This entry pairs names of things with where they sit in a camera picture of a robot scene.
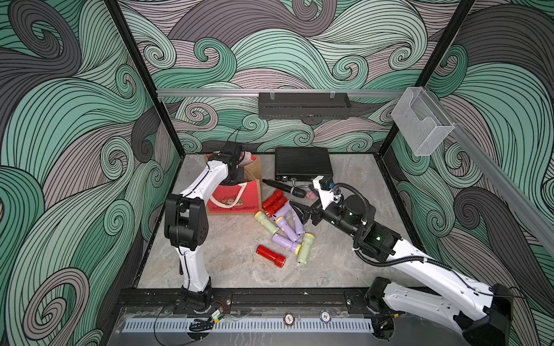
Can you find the purple flashlight top left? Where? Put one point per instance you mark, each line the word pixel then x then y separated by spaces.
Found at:
pixel 286 208

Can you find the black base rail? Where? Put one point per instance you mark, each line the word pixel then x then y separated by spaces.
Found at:
pixel 237 301

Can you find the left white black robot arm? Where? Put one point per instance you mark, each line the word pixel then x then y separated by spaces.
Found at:
pixel 186 223

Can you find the purple flashlight top right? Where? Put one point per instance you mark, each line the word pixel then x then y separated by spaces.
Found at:
pixel 298 225

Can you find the black hard case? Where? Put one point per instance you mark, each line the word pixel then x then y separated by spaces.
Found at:
pixel 302 164

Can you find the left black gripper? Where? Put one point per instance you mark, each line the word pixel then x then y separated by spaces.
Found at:
pixel 239 179

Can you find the black microphone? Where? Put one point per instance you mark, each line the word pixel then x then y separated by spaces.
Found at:
pixel 295 191

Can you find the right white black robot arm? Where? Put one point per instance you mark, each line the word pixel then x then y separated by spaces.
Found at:
pixel 482 314

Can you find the purple flashlight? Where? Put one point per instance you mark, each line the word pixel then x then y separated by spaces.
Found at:
pixel 286 208
pixel 293 247
pixel 298 225
pixel 286 228

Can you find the purple flashlight middle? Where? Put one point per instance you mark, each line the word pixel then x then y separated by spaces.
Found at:
pixel 286 228

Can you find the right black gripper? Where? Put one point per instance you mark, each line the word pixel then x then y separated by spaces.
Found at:
pixel 317 210

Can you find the red jute tote bag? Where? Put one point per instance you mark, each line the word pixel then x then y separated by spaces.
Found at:
pixel 243 197

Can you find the red flashlight top upper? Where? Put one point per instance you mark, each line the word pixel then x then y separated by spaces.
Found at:
pixel 277 194

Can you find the red flashlight top lower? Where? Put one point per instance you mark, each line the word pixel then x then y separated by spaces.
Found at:
pixel 271 210

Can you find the white slotted cable duct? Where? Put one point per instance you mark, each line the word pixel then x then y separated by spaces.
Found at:
pixel 174 325

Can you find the green flashlight right lower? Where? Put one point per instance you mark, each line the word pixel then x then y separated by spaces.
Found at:
pixel 304 252

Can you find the clear plastic wall bin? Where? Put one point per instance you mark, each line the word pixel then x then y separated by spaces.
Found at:
pixel 422 120

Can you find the black wall shelf tray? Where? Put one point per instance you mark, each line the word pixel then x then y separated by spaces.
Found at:
pixel 303 105

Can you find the green flashlight left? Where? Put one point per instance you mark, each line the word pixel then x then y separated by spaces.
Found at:
pixel 266 223

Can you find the green flashlight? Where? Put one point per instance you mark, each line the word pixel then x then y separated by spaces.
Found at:
pixel 266 223
pixel 304 252

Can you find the red flashlight dark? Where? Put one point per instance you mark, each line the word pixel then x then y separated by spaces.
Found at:
pixel 277 259

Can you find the purple flashlight lower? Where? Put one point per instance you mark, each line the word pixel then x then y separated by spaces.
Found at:
pixel 293 247

